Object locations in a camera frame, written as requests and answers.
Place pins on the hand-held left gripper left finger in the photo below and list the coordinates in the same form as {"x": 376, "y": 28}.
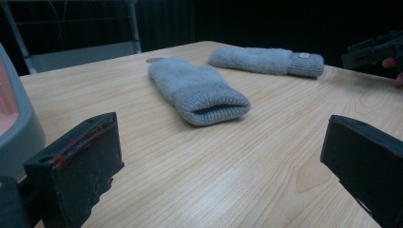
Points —
{"x": 79, "y": 161}

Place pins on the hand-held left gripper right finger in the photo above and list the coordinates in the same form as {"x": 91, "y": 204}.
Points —
{"x": 367, "y": 158}

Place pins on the grey knitted mitten with tag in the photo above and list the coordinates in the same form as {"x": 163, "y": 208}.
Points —
{"x": 266, "y": 60}

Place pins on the grey and pink plastic container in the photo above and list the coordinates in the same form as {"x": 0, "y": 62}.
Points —
{"x": 15, "y": 126}

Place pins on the grey metal stand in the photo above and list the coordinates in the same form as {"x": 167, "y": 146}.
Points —
{"x": 79, "y": 38}

